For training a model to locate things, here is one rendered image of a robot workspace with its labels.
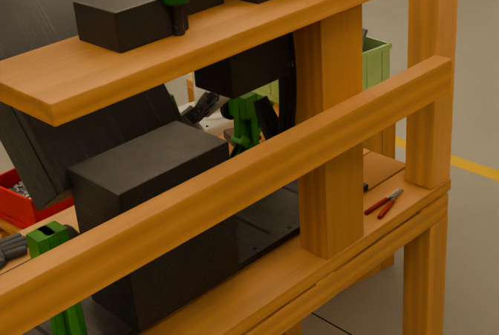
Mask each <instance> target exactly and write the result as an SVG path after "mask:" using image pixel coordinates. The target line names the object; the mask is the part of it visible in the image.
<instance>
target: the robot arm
mask: <svg viewBox="0 0 499 335"><path fill-rule="evenodd" d="M192 81H193V88H194V97H195V101H194V102H192V103H190V104H188V105H187V107H186V108H188V107H189V106H190V105H192V106H193V108H192V109H191V110H190V111H189V112H188V113H187V114H186V117H187V118H188V119H189V120H190V121H191V122H192V123H193V124H196V122H200V121H201V120H204V121H213V120H222V119H226V118H224V117H223V116H222V115H221V111H220V107H221V106H222V105H223V104H224V103H226V102H227V101H228V100H229V99H230V98H228V97H224V96H221V95H219V94H215V93H212V92H210V91H206V90H203V89H202V88H198V87H196V86H195V75H194V71H193V72H192ZM186 108H185V109H186Z"/></svg>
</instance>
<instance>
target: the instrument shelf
mask: <svg viewBox="0 0 499 335"><path fill-rule="evenodd" d="M367 1H370V0H269V1H265V2H263V3H260V4H254V3H251V2H247V1H241V0H224V3H223V4H220V5H218V6H215V7H211V8H209V9H206V10H203V11H201V12H198V13H194V14H192V15H189V16H188V22H189V29H188V30H185V34H184V35H183V36H175V35H171V36H168V37H166V38H163V39H159V40H157V41H155V42H151V43H148V44H147V45H143V46H140V47H138V48H135V49H132V50H129V51H126V52H124V53H118V52H115V51H111V50H109V49H106V48H102V47H100V46H97V45H93V44H91V43H88V42H84V41H82V40H79V35H78V36H74V37H71V38H69V39H65V40H62V41H60V42H56V43H53V44H50V45H46V46H44V47H41V48H37V49H35V50H32V51H28V52H26V53H22V54H19V55H17V56H13V57H10V58H8V59H4V60H2V61H0V101H1V102H3V103H5V104H7V105H10V106H12V107H14V108H16V109H18V110H20V111H23V112H24V113H26V114H29V115H30V116H32V117H35V118H37V119H39V120H41V121H43V122H45V123H48V124H50V125H52V126H60V125H62V124H64V123H67V122H69V121H72V120H75V119H76V118H79V117H82V116H84V115H86V114H90V113H91V112H94V111H97V110H99V109H101V108H104V107H106V106H108V105H111V104H114V103H117V102H119V101H121V100H124V99H126V98H129V97H132V96H134V95H136V94H139V93H141V92H144V91H147V90H149V89H151V88H154V87H156V86H159V85H161V84H163V83H165V82H168V81H171V80H173V79H176V78H178V77H181V76H183V75H186V74H189V73H191V72H193V71H196V70H198V69H201V68H204V67H206V66H208V65H211V64H213V63H216V62H218V61H221V60H222V59H226V58H228V57H230V56H233V55H236V54H237V53H240V52H243V51H246V50H248V49H250V48H254V47H255V46H258V45H261V44H263V43H265V42H268V41H270V40H273V39H275V38H278V37H280V36H283V35H285V34H287V33H290V32H293V31H294V30H298V29H300V28H302V27H305V26H308V25H311V24H312V23H315V22H318V21H320V20H322V19H326V18H327V17H330V16H332V15H335V14H337V13H340V12H342V11H344V10H347V9H350V8H352V7H355V6H357V5H359V4H362V3H365V2H367Z"/></svg>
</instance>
